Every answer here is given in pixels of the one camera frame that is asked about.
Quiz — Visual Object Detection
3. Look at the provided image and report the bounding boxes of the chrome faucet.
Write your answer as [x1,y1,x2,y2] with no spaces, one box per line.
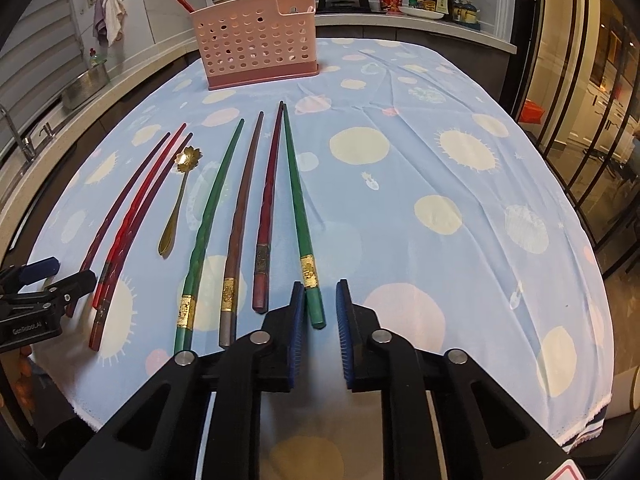
[0,102,36,162]

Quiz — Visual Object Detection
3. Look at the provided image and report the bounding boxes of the green chopstick gold band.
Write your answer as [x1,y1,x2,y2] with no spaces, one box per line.
[172,118,246,358]
[281,104,327,331]

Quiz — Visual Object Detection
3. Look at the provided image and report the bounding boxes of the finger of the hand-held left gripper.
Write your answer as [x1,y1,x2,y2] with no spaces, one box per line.
[0,257,61,294]
[0,269,97,318]

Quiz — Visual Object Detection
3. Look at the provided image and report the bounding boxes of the small seasoning jars tray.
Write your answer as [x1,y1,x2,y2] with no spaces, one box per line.
[452,0,482,26]

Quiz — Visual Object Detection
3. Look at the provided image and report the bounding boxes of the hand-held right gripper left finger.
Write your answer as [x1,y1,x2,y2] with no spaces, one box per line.
[59,281,306,480]

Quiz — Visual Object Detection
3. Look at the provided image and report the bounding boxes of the dark red chopstick gold band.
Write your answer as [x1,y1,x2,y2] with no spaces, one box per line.
[251,101,285,316]

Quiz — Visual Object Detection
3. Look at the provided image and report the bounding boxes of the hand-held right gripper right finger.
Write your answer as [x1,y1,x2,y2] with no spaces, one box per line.
[335,279,573,480]

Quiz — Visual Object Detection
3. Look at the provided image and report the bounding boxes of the black gas stove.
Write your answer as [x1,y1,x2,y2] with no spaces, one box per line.
[314,0,374,14]

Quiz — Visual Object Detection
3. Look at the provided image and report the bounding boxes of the blue dotted tablecloth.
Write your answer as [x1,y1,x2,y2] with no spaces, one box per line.
[27,37,616,480]

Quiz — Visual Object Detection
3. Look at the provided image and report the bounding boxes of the glass sliding door black frame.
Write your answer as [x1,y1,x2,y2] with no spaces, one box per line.
[512,0,640,376]

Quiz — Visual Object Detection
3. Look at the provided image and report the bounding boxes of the white plate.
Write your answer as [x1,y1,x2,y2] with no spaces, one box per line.
[400,6,446,21]

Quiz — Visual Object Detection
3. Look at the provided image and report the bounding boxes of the window blinds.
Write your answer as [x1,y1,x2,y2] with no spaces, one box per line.
[0,0,86,136]

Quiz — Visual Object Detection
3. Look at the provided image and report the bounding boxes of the brown chopstick gold band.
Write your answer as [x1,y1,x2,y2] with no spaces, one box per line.
[218,111,265,348]

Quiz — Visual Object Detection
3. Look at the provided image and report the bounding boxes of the white hanging towel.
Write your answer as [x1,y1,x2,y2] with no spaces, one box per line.
[102,0,125,47]

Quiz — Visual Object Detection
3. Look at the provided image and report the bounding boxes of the purple hanging towel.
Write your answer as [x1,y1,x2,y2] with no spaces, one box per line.
[93,0,108,41]

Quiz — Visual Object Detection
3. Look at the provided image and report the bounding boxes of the pink perforated utensil holder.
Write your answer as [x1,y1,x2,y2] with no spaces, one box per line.
[190,0,321,92]

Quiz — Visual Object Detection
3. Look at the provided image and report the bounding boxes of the gold flower spoon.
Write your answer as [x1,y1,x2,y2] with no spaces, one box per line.
[158,145,200,259]

